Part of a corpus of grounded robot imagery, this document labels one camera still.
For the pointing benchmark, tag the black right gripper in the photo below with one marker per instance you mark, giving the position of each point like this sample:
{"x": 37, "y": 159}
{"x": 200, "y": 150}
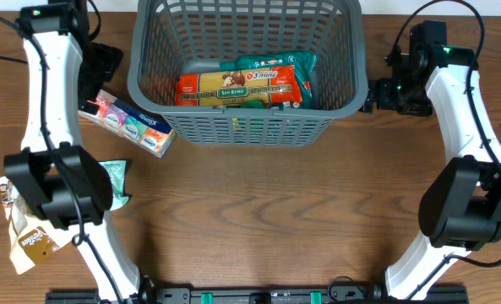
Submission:
{"x": 371, "y": 95}

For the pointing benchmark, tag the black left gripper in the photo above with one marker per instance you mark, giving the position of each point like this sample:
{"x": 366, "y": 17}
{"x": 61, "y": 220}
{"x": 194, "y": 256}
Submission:
{"x": 96, "y": 78}

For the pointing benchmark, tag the colourful Kleenex tissue multipack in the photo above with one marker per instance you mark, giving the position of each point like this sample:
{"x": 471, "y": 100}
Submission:
{"x": 126, "y": 121}

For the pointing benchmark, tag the grey plastic slatted basket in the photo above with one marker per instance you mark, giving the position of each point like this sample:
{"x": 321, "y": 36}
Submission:
{"x": 172, "y": 38}

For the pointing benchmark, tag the green Nescafe coffee bag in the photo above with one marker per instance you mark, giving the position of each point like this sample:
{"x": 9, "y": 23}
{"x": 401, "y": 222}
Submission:
{"x": 302, "y": 61}

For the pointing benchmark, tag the mint green tissue packet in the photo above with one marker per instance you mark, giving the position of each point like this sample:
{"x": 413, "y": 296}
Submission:
{"x": 116, "y": 170}

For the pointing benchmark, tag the red yellow spaghetti packet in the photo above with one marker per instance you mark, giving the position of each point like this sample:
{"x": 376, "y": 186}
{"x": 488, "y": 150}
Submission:
{"x": 232, "y": 88}

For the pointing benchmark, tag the green lidded jar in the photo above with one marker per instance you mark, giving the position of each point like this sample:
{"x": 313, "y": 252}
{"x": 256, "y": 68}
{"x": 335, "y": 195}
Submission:
{"x": 255, "y": 104}

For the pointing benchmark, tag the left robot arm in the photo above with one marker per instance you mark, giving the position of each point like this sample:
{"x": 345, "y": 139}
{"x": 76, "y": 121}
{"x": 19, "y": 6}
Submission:
{"x": 59, "y": 180}

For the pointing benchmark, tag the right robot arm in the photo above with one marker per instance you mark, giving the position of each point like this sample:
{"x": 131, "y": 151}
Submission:
{"x": 461, "y": 211}

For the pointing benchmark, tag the brown white snack bag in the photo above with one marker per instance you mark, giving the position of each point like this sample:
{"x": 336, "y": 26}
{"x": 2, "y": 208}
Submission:
{"x": 32, "y": 241}

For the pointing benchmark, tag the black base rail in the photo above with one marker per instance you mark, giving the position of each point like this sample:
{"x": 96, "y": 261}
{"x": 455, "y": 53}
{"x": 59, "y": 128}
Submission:
{"x": 343, "y": 291}

